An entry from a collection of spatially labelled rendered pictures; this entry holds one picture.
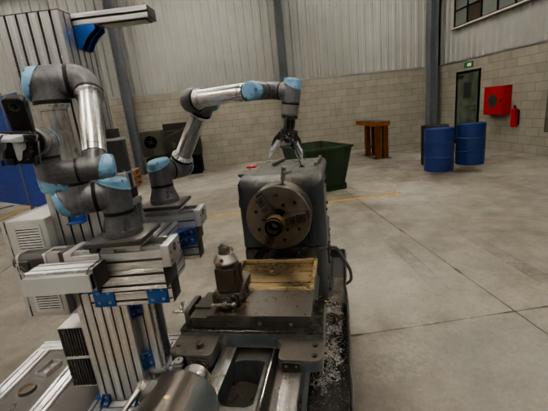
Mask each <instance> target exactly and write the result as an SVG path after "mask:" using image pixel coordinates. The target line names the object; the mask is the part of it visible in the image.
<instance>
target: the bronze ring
mask: <svg viewBox="0 0 548 411"><path fill-rule="evenodd" d="M272 223H275V224H276V225H277V226H278V227H277V228H276V227H274V226H272ZM284 229H285V220H284V219H283V218H282V217H281V216H280V215H278V214H272V215H270V216H268V217H267V219H266V221H265V232H266V233H267V234H268V235H269V236H278V235H279V234H280V233H281V232H283V230H284Z"/></svg>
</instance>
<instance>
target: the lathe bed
mask: <svg viewBox="0 0 548 411"><path fill-rule="evenodd" d="M297 258H300V259H307V258H314V259H315V258H318V246H309V247H308V252H303V250H302V249H301V247H300V248H299V250H298V252H296V253H295V256H294V257H290V258H279V256H278V249H274V248H270V249H269V251H268V252H267V253H265V252H264V251H263V248H261V250H260V251H259V252H257V253H256V255H255V256H254V259H297ZM319 284H320V276H319V275H318V274H317V272H316V286H315V293H314V298H315V300H318V292H319ZM279 351H280V350H279V349H277V348H260V347H226V348H224V349H223V350H222V351H221V352H220V353H219V356H218V358H217V360H216V362H215V364H214V367H213V369H212V370H211V372H210V375H212V376H211V377H212V379H211V383H210V384H211V385H212V386H213V388H214V387H215V388H214V389H215V391H216V393H217V396H218V398H219V411H234V410H235V411H284V410H285V411H307V398H308V390H309V382H310V373H311V372H301V373H284V372H282V370H281V369H280V368H279V359H278V356H279ZM217 375H219V376H217ZM220 375H221V376H222V377H221V376H220ZM224 375H226V376H225V377H224ZM215 376H216V379H217V380H216V379H215ZM223 377H224V378H223ZM283 378H287V380H285V379H283ZM288 378H289V381H288ZM291 378H292V379H291ZM220 380H221V381H220ZM265 382H266V383H265ZM288 382H290V383H288ZM286 384H287V386H286ZM296 384H297V385H296ZM239 385H240V387H239ZM292 385H293V386H294V387H293V386H292ZM241 387H242V388H243V390H242V388H241ZM247 387H248V388H247ZM274 387H275V388H274ZM276 388H277V389H276ZM295 388H296V389H295ZM260 389H261V390H260ZM236 390H237V391H236ZM277 390H279V391H280V392H279V391H277ZM238 392H239V393H241V394H242V396H243V397H241V396H240V395H238ZM277 393H278V394H277ZM237 395H238V397H237V398H236V400H235V401H234V402H233V400H234V399H235V397H236V396H237ZM229 397H230V398H231V399H230V398H229ZM271 397H272V398H271ZM228 398H229V399H230V400H228ZM252 398H253V399H252ZM274 398H275V399H274ZM282 398H283V399H282ZM250 399H252V400H251V401H249V400H250ZM290 400H291V401H290ZM247 401H248V402H247ZM283 401H284V402H283ZM232 402H233V403H232ZM241 402H242V403H241ZM274 402H275V403H274ZM290 404H291V405H292V407H293V408H292V407H290ZM248 406H249V407H248ZM229 407H230V408H229ZM259 407H260V408H259ZM257 408H258V409H257ZM279 408H280V409H279Z"/></svg>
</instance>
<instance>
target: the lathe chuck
mask: <svg viewBox="0 0 548 411"><path fill-rule="evenodd" d="M279 184H281V182H279V183H270V184H268V185H266V186H264V187H263V188H261V189H260V190H259V191H258V192H257V193H256V194H255V195H254V196H253V198H252V199H251V200H250V203H249V204H248V207H247V211H246V221H247V225H248V227H249V230H250V232H251V233H252V235H253V236H254V237H255V238H256V239H257V240H258V241H259V242H261V243H262V244H264V242H265V240H266V237H267V233H266V232H265V221H266V219H265V217H264V213H263V212H262V211H261V208H260V207H259V205H258V204H257V203H256V202H255V201H256V200H257V198H256V197H255V196H256V195H258V194H259V193H260V192H261V193H262V194H263V195H264V196H265V197H266V198H267V200H268V201H269V202H270V203H271V204H272V206H273V207H274V208H275V209H276V210H283V211H284V212H285V213H286V214H288V213H294V212H301V211H308V210H309V211H310V216H311V218H309V219H307V221H306V222H300V223H296V224H291V225H289V226H288V227H285V229H284V230H283V232H281V233H280V234H279V235H278V236H276V237H275V240H274V242H273V244H272V248H274V249H286V248H289V247H292V246H295V245H297V244H298V243H299V242H301V241H302V240H303V239H304V238H305V236H306V235H307V234H308V232H309V229H310V226H311V223H312V205H311V202H310V201H309V199H308V197H307V196H306V194H305V193H304V192H303V191H302V190H301V189H299V188H297V187H296V186H294V185H293V184H290V183H284V184H285V185H279Z"/></svg>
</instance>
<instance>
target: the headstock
mask: <svg viewBox="0 0 548 411"><path fill-rule="evenodd" d="M316 159H317V157H314V158H303V160H302V161H301V159H299V160H300V161H301V163H302V164H303V165H304V167H299V166H300V164H299V162H298V159H292V160H285V161H283V162H282V163H280V164H278V165H276V166H272V163H273V162H275V161H264V162H261V163H256V164H255V165H258V166H260V167H259V168H257V169H256V170H247V171H251V172H248V173H247V174H245V175H243V176H242V177H241V179H240V181H239V184H238V185H237V187H238V194H239V200H238V201H239V207H240V208H241V221H242V227H243V234H244V241H245V247H246V248H271V247H269V246H267V245H264V244H262V243H261V242H259V241H258V240H257V239H256V238H255V237H254V236H253V235H252V233H251V232H250V230H249V227H248V225H247V221H246V211H247V207H248V204H249V203H250V200H251V199H252V198H253V196H254V195H255V194H256V193H257V192H258V191H259V190H260V189H261V188H262V187H263V186H265V185H266V184H268V183H271V182H275V181H281V166H285V167H286V171H288V170H292V173H289V174H287V175H285V180H284V181H287V182H291V183H294V184H296V185H298V186H299V187H300V188H301V189H303V190H304V191H305V193H306V194H307V195H308V196H309V198H310V200H311V202H312V209H313V215H312V223H311V226H310V229H309V232H308V234H307V235H306V236H305V238H304V239H303V240H302V241H301V242H299V243H298V244H297V245H295V246H292V247H304V246H324V245H327V244H328V241H329V239H328V228H327V210H328V208H327V204H328V201H327V194H326V191H327V188H326V181H325V178H326V174H325V167H326V160H325V159H324V158H323V157H322V158H321V159H320V161H319V163H318V165H317V166H314V162H315V161H316ZM310 169H313V170H310ZM305 170H306V172H303V171H305ZM297 172H299V173H297ZM317 202H318V203H317ZM319 202H320V203H319ZM284 213H285V212H284V211H283V210H276V214H278V215H280V216H281V217H282V216H283V214H284Z"/></svg>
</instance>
